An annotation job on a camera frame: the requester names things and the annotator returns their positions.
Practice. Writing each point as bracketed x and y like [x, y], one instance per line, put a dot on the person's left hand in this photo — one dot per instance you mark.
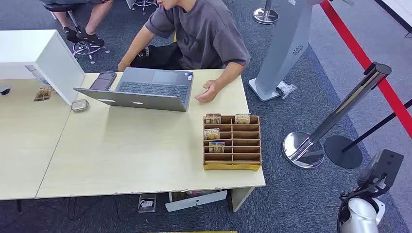
[209, 91]

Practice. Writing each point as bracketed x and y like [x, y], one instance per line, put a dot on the person's right hand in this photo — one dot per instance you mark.
[122, 67]

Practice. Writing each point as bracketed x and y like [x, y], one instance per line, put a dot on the printed card blue band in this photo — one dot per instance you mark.
[216, 147]

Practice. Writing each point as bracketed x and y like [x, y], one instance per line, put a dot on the person's right forearm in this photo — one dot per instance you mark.
[129, 53]

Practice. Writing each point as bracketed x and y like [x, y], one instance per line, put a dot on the person's left forearm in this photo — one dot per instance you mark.
[228, 75]

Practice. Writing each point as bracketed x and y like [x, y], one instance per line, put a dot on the seated person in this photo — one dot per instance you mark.
[206, 35]

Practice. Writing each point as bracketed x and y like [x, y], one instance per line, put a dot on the background person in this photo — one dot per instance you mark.
[96, 16]

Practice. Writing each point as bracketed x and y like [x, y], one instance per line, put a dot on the wooden card holder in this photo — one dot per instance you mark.
[244, 149]

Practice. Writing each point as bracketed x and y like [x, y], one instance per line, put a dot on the loose printed card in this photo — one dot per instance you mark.
[42, 94]

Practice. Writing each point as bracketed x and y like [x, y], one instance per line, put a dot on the dark smartphone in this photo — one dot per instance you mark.
[103, 81]

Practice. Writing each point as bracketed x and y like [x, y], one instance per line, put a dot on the grey laptop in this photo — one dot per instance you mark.
[154, 88]

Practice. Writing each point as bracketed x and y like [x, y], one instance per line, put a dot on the small silver tin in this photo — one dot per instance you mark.
[79, 105]

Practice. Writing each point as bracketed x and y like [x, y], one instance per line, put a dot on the chrome chair base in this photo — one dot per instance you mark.
[144, 4]

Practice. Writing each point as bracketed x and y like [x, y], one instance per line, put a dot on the clear plastic bag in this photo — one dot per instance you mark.
[285, 89]

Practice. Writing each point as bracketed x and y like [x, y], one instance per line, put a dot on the grey kiosk stand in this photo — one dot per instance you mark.
[286, 41]

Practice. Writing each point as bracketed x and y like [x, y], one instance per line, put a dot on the chrome stanchion base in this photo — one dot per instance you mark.
[265, 16]

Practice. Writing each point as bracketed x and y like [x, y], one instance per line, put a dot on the white cabinet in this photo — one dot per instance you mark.
[29, 45]

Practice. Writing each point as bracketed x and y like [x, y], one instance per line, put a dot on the pale desk leg panel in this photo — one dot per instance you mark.
[239, 197]

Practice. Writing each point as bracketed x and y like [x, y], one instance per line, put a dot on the white drawer box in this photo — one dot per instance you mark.
[196, 201]

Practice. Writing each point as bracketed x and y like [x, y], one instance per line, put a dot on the small black object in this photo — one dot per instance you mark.
[5, 91]

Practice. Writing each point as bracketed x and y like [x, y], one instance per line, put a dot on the floor power socket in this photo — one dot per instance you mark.
[147, 203]

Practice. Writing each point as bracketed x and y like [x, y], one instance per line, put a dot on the red barrier belt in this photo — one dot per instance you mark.
[354, 48]

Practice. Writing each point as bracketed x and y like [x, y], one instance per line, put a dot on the black desk leg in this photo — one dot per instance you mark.
[19, 205]

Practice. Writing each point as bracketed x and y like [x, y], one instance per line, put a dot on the white board black edge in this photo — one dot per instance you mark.
[397, 11]

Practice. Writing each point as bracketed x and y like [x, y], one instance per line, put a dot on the chrome stanchion post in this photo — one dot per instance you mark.
[347, 103]

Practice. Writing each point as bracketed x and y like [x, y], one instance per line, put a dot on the black stanchion post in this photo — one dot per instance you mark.
[342, 152]

